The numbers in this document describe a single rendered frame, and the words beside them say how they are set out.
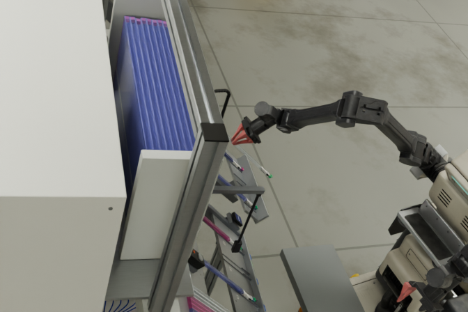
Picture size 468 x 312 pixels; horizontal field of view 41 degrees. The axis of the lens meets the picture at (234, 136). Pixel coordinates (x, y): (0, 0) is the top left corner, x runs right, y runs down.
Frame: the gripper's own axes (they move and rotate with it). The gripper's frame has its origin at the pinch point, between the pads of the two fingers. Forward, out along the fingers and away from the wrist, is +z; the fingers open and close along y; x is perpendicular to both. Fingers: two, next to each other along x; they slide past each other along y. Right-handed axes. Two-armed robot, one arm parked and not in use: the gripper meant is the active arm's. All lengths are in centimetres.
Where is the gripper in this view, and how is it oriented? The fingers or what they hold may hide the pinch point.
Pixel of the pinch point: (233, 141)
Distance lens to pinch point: 237.3
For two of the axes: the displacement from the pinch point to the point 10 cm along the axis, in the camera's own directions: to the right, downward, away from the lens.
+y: 2.5, 6.9, -6.8
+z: -8.2, 5.2, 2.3
